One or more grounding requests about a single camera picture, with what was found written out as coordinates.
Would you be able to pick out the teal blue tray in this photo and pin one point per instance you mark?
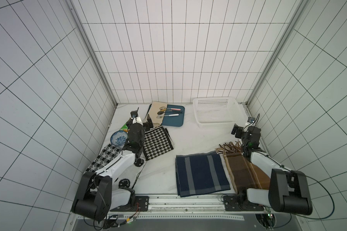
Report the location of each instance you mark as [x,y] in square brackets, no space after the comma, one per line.
[172,121]

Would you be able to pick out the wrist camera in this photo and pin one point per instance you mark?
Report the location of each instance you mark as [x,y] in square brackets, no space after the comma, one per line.
[251,120]
[134,114]

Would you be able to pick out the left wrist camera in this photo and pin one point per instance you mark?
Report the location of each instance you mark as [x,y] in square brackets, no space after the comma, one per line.
[134,114]

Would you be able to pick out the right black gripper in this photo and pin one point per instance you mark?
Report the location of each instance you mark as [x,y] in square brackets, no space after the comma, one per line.
[238,131]

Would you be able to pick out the brown striped fringed scarf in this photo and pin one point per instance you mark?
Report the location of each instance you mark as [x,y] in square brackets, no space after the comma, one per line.
[243,174]

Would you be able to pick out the white plastic perforated basket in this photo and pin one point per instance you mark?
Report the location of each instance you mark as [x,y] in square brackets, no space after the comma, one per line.
[218,112]

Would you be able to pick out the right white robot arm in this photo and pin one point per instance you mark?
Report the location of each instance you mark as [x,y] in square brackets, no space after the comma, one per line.
[288,191]

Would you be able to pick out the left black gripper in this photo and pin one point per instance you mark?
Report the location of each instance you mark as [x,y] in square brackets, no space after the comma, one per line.
[147,126]

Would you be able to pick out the metal base rail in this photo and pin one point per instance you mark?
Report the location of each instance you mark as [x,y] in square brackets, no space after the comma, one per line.
[212,212]

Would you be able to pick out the houndstooth cloth with gear prints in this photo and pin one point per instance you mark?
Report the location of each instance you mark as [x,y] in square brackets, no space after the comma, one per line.
[108,154]

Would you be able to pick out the green snack bag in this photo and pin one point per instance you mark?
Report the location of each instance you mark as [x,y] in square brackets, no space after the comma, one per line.
[124,128]

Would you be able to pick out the spoon with red handle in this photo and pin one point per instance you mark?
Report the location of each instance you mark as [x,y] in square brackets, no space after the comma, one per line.
[170,109]

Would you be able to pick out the black white houndstooth scarf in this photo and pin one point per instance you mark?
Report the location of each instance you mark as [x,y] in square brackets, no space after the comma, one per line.
[157,142]

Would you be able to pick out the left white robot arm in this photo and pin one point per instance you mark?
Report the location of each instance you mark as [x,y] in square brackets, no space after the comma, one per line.
[96,195]

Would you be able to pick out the spoon with white handle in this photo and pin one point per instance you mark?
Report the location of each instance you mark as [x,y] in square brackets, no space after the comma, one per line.
[163,115]

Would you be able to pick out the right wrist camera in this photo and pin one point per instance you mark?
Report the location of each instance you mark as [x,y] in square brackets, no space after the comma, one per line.
[251,120]

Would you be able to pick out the navy grey striped scarf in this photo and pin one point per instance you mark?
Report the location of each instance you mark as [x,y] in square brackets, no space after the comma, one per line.
[200,174]

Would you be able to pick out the blue patterned ceramic bowl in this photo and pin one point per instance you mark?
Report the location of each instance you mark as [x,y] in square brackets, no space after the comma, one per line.
[119,138]

